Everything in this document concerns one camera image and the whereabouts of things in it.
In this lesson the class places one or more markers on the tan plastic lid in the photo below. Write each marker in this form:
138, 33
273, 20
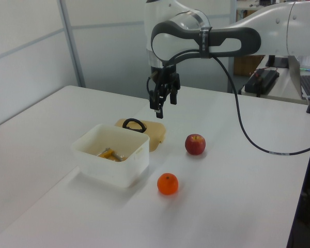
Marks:
155, 131

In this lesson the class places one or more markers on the orange fruit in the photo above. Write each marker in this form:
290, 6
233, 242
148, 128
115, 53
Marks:
168, 184

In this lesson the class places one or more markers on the small black box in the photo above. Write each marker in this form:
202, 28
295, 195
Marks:
279, 62

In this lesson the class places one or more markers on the red apple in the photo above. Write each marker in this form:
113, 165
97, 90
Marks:
195, 144

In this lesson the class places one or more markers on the white plastic container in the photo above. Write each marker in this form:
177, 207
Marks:
111, 170

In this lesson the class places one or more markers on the laptop computer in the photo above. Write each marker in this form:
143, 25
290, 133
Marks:
308, 85

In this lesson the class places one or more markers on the cardboard box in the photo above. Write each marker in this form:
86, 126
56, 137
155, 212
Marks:
245, 65

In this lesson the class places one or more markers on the white office desk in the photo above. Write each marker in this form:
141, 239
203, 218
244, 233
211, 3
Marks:
284, 87

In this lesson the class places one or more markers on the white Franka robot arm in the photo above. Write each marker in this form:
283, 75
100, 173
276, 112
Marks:
273, 25

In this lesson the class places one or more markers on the yellow toy clamp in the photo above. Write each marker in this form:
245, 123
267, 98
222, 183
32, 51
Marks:
107, 154

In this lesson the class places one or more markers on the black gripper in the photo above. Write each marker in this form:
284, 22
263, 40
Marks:
168, 77

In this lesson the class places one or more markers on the grey partition post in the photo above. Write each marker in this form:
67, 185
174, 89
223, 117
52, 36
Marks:
72, 44

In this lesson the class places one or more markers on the black power supply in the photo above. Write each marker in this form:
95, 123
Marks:
263, 81

